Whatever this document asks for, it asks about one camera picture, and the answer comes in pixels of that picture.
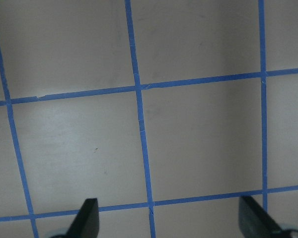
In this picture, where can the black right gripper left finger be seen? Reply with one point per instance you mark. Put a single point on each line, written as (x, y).
(86, 223)

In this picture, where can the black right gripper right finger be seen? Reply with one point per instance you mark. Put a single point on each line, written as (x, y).
(254, 221)

